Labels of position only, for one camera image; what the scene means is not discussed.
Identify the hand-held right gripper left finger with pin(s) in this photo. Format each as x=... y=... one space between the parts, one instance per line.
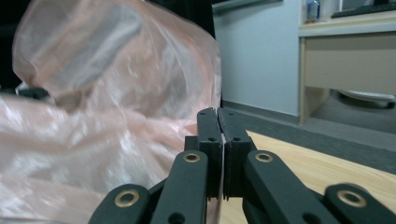
x=211 y=140

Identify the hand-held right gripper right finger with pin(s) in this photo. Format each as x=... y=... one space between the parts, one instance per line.
x=233 y=146

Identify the pink plastic bag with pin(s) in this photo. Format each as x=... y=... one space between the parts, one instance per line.
x=118 y=102

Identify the white partition panel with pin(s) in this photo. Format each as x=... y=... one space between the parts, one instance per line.
x=258 y=59

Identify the office chair base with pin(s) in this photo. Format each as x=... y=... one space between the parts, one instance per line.
x=367 y=98

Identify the beige wooden desk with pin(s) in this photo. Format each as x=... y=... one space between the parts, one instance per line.
x=348 y=59

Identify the plastic bottle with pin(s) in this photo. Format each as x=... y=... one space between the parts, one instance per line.
x=313 y=11

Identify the black keyboard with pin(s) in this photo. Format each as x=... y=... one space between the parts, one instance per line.
x=364 y=10

